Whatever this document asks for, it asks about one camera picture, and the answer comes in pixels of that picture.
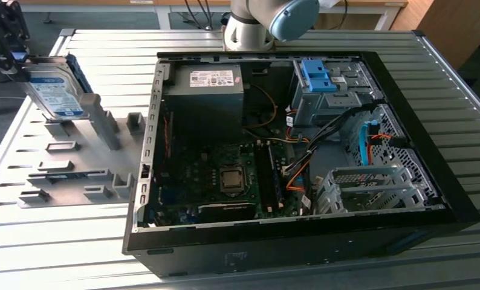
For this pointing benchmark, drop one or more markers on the hard disk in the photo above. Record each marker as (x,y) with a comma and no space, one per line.
(53,93)

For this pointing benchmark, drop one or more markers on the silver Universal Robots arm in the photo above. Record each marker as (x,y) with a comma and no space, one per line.
(247,33)

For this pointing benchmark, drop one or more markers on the silver disk bay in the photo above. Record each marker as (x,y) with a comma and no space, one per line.
(376,188)

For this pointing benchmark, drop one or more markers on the grey parts rack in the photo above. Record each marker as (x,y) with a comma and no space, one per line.
(85,151)

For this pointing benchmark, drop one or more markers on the slim dark RAM stick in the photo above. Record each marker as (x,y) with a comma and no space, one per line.
(65,175)

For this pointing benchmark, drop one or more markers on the grey power supply unit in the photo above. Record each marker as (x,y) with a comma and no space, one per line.
(207,99)

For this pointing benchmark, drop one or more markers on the green motherboard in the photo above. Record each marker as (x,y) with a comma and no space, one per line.
(191,181)

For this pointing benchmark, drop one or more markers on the silver CPU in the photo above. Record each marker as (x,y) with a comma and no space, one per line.
(232,178)

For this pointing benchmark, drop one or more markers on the CPU socket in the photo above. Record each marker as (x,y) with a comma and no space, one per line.
(232,193)

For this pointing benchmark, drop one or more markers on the blue drive latch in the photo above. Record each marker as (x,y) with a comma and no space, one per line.
(318,81)

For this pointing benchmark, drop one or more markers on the black graphics card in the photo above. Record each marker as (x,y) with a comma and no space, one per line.
(227,211)

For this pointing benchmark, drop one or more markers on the black RAM stick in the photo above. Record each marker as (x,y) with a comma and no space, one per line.
(274,175)

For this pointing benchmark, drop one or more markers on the grey metal drive cage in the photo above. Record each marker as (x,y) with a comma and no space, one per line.
(331,105)

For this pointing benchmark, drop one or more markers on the black open PC case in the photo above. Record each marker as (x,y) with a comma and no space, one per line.
(263,250)

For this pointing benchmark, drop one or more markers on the wooden cabinet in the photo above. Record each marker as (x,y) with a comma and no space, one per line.
(457,24)

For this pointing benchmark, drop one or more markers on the wooden desk white frame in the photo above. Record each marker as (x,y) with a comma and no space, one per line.
(382,21)

